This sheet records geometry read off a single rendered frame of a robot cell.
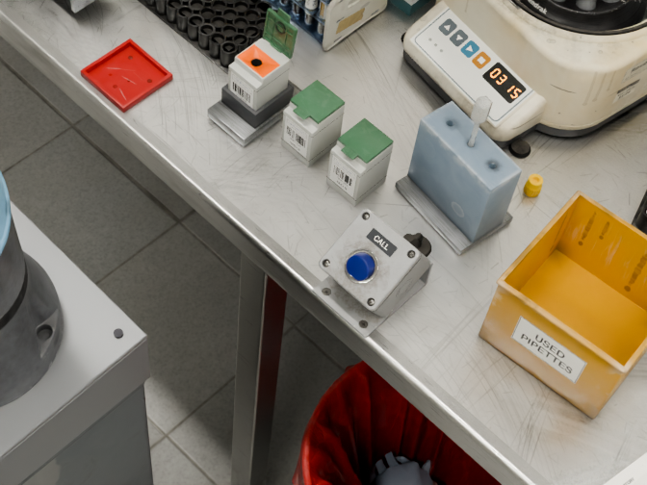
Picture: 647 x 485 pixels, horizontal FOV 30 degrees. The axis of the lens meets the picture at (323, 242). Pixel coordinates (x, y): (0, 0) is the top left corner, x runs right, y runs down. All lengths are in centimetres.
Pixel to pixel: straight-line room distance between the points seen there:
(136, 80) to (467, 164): 37
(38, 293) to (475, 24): 55
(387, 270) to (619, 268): 23
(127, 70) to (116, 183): 100
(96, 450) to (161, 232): 112
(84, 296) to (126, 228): 119
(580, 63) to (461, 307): 27
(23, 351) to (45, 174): 135
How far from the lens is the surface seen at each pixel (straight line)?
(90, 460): 115
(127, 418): 114
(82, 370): 102
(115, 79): 129
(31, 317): 99
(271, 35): 122
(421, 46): 130
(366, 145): 116
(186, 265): 218
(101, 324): 104
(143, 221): 224
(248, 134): 123
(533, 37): 122
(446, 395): 111
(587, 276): 120
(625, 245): 114
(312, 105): 119
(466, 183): 114
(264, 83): 120
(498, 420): 111
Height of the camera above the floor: 186
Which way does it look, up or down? 57 degrees down
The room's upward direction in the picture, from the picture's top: 9 degrees clockwise
